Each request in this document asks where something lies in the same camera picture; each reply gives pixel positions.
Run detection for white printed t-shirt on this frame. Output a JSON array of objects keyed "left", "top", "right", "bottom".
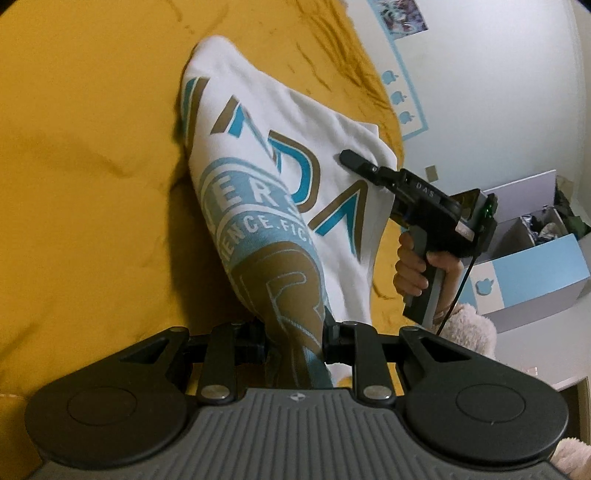
[{"left": 180, "top": 36, "right": 398, "bottom": 389}]

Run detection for person right hand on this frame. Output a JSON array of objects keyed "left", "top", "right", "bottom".
[{"left": 393, "top": 232, "right": 464, "bottom": 325}]

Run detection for blue lilac toy cabinet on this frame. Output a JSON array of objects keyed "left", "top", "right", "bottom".
[{"left": 459, "top": 170, "right": 590, "bottom": 333}]

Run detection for mustard yellow bed quilt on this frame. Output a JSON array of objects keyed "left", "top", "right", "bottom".
[{"left": 1, "top": 1, "right": 403, "bottom": 479}]

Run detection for beige wall switch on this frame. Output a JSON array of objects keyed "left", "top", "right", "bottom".
[{"left": 425, "top": 165, "right": 439, "bottom": 183}]

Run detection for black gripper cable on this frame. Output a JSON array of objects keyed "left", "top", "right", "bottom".
[{"left": 434, "top": 248, "right": 482, "bottom": 338}]

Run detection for blue apple wall strip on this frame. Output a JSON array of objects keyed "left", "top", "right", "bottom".
[{"left": 368, "top": 1, "right": 429, "bottom": 140}]

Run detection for anime wall posters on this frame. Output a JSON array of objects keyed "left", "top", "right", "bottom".
[{"left": 370, "top": 0, "right": 428, "bottom": 40}]

